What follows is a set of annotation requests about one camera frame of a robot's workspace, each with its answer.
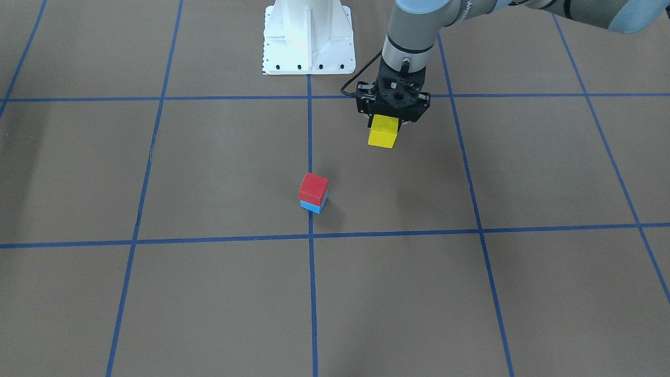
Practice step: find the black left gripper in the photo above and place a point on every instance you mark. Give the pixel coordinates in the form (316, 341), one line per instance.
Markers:
(363, 98)

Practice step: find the yellow block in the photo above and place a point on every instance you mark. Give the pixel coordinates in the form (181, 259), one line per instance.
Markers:
(383, 132)

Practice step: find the red block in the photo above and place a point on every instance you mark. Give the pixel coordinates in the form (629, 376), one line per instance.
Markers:
(313, 189)

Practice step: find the blue block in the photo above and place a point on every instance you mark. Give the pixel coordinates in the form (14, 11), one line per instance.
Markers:
(313, 207)

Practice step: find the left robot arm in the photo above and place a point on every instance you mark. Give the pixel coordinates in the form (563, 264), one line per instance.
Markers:
(414, 26)

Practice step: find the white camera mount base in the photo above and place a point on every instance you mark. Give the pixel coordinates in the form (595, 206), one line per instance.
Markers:
(308, 37)

